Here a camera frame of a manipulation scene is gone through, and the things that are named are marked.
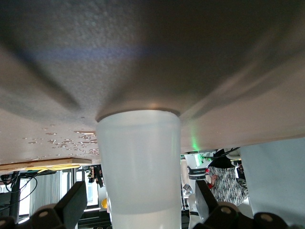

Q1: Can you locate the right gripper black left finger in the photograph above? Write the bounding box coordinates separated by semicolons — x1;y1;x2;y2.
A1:
0;181;88;229

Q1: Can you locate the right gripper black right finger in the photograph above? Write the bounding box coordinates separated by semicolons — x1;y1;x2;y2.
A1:
193;180;290;229

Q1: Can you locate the person in zebra-patterned top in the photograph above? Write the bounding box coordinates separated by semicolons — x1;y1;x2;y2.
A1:
206;149;250;207

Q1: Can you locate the wooden cutting board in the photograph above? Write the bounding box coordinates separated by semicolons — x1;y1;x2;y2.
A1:
0;157;93;172

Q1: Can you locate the brown table cover mat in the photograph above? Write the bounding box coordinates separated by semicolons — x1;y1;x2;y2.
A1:
0;0;305;167

